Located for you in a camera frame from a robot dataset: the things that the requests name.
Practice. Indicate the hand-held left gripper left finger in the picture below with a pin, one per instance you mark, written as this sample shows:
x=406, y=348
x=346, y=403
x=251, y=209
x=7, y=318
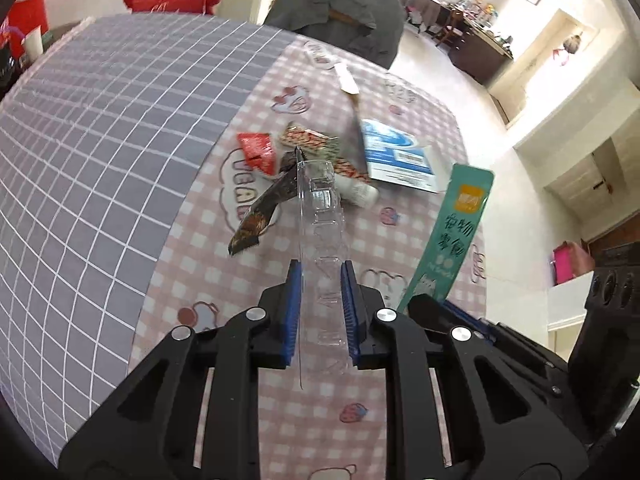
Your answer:
x=292, y=310

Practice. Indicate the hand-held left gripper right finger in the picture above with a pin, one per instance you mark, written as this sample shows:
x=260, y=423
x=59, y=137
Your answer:
x=351, y=310

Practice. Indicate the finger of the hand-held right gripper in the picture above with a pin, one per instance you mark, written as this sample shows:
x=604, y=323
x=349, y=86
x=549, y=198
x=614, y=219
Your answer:
x=435, y=310
x=520, y=347

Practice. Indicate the clear plastic blister tray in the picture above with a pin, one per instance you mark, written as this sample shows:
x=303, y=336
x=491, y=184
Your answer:
x=322, y=240

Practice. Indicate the green snack packet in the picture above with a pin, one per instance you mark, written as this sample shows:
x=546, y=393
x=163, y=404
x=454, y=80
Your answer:
x=452, y=220

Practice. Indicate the pink low seat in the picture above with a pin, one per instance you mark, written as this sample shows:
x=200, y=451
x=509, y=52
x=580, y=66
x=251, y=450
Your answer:
x=572, y=262

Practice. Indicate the dark brown wrapper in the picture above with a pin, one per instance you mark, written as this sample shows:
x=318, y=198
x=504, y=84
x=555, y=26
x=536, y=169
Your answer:
x=257, y=215

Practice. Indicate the small white tube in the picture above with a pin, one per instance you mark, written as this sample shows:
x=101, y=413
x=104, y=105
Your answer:
x=360, y=192

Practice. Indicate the white and blue carton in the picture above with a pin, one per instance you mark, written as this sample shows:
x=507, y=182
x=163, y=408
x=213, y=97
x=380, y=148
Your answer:
x=395, y=152

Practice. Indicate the small red wrapper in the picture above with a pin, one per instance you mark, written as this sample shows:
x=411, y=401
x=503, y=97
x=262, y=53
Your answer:
x=255, y=147

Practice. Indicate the red white patterned wrapper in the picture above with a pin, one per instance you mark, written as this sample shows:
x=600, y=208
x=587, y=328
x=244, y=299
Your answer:
x=320, y=142

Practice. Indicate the grey grid tablecloth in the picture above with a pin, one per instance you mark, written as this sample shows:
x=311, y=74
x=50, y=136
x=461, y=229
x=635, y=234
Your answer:
x=125, y=160

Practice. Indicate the white paper strip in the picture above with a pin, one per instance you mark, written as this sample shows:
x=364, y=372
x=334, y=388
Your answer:
x=346, y=77

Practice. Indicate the dark wooden desk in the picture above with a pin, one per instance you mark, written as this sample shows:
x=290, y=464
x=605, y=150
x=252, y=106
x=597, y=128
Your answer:
x=480, y=57

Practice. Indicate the dark wooden chair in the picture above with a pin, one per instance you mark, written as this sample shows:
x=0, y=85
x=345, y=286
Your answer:
x=450, y=30

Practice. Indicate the brown dining chair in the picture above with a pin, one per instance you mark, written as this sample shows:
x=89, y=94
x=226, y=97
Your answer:
x=347, y=19

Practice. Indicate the hanging door decoration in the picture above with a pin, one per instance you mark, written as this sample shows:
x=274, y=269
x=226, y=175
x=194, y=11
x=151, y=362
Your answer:
x=570, y=45

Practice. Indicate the assorted desk ornaments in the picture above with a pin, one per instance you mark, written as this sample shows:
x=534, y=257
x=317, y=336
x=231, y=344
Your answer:
x=482, y=15

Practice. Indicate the round table with brown cloth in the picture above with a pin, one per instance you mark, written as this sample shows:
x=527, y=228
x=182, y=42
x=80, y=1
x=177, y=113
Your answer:
x=422, y=2

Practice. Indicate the chair with grey jacket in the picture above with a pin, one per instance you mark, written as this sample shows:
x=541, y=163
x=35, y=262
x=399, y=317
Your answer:
x=300, y=0

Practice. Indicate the small black case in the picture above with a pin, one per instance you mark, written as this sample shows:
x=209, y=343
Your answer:
x=7, y=72

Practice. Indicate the white paper cup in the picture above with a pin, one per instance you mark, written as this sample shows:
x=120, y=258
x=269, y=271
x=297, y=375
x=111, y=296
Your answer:
x=34, y=42

